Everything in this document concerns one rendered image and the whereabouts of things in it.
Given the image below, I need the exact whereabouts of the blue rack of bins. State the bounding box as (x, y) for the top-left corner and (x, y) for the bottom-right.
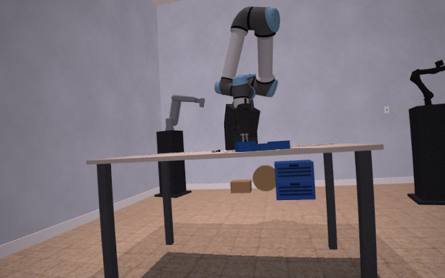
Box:
(235, 140), (290, 152)

